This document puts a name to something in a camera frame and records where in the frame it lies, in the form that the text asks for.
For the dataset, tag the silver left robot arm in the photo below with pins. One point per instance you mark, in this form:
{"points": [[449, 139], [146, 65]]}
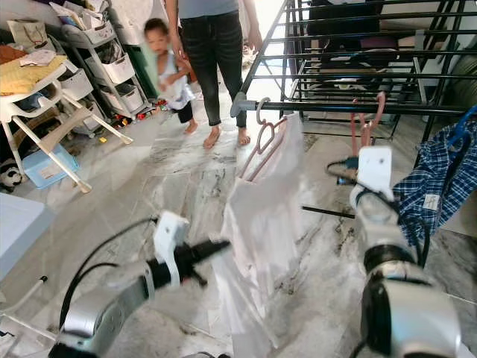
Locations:
{"points": [[104, 313]]}

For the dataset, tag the dusky pink plastic hanger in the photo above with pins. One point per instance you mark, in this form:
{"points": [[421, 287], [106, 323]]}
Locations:
{"points": [[261, 149]]}

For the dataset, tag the blue plastic hanger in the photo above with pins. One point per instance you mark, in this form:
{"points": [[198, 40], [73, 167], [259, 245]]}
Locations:
{"points": [[462, 130]]}

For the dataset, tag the pale pink shirt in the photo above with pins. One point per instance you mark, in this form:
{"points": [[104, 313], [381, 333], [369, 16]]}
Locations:
{"points": [[261, 224]]}

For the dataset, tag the black metal drying rack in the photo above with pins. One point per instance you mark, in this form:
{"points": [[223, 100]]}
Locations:
{"points": [[343, 107]]}

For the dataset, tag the blue plaid shirt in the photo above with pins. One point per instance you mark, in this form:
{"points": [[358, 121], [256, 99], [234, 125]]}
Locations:
{"points": [[432, 179]]}

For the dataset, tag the black and white plush toy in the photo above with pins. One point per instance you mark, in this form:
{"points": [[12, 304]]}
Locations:
{"points": [[10, 177]]}

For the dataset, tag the light blue folding table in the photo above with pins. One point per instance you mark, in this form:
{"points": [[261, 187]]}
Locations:
{"points": [[22, 224]]}

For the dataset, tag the white baby high chair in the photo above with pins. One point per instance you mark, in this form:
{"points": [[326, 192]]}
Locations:
{"points": [[37, 112]]}

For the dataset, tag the yellow folded blanket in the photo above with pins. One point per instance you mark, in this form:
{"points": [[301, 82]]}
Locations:
{"points": [[30, 78]]}

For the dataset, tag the orange cloth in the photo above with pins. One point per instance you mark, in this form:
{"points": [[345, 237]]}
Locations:
{"points": [[7, 54]]}

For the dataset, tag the small child in white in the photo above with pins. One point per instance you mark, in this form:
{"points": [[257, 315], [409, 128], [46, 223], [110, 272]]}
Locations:
{"points": [[171, 82]]}

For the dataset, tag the adult in dark trousers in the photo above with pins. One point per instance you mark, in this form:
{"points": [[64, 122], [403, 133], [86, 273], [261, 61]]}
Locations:
{"points": [[216, 52]]}

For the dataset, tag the small pale folded cloth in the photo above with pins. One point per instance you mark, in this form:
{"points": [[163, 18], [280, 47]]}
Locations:
{"points": [[37, 58]]}

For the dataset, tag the green plastic bin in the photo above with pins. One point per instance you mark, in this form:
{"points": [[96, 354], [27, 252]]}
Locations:
{"points": [[145, 67]]}

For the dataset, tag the white plastic drawer unit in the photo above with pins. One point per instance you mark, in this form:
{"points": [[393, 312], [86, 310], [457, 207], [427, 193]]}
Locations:
{"points": [[112, 67]]}

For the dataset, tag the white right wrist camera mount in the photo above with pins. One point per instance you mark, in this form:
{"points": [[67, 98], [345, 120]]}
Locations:
{"points": [[375, 168]]}

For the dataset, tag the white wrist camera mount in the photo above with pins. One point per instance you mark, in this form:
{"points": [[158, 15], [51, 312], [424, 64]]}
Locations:
{"points": [[375, 168], [171, 239]]}

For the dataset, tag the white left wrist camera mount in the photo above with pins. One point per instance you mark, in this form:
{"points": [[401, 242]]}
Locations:
{"points": [[171, 239]]}

